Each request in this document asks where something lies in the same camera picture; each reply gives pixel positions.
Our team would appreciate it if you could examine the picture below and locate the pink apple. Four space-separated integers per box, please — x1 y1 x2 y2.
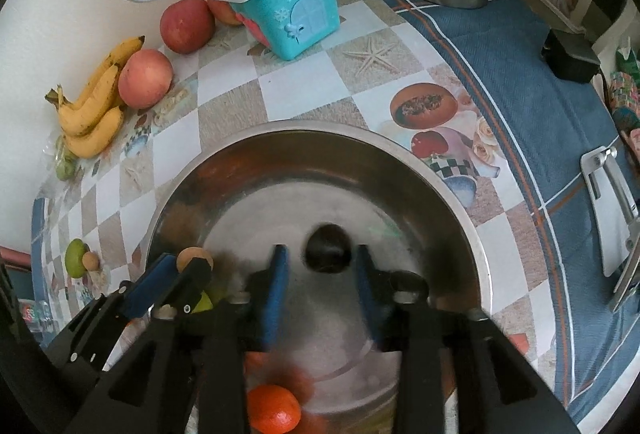
118 49 174 110

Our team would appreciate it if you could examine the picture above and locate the dark purple plum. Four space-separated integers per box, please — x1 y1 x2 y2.
305 224 351 275

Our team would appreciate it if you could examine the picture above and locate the yellow banana bunch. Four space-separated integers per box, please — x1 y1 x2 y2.
45 35 146 159

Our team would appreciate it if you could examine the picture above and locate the large green plum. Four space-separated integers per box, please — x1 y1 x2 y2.
192 291 216 315

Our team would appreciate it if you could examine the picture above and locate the black power adapter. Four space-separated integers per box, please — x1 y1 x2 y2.
541 29 601 82

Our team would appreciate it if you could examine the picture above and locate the red apple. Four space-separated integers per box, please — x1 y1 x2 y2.
206 0 246 26
160 0 216 54

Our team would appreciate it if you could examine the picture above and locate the clear plastic holder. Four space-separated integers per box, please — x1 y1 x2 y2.
20 299 56 335

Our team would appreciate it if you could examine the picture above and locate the teal house-shaped box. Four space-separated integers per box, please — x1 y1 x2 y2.
231 0 341 62

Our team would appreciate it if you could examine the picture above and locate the small green plum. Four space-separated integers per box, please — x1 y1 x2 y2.
64 239 90 279

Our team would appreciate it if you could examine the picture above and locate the floral patterned cloth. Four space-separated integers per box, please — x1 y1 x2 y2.
605 69 640 150

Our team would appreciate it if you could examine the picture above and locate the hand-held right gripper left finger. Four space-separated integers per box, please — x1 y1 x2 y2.
65 244 291 434

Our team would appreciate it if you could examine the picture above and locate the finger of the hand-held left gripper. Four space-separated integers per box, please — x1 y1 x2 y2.
164 259 213 319
119 253 178 321

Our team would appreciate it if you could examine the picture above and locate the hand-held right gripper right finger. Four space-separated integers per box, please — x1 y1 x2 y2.
355 244 582 434

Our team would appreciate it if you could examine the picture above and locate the clear bag of green grapes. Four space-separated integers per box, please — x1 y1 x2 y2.
47 136 83 181

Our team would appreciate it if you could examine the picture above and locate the pink bar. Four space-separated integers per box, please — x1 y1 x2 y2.
0 246 33 270

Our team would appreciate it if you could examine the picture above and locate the small orange tangerine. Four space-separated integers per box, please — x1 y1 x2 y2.
246 384 302 433

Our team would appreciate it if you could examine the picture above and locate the round steel plate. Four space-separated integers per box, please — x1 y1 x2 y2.
142 119 487 434

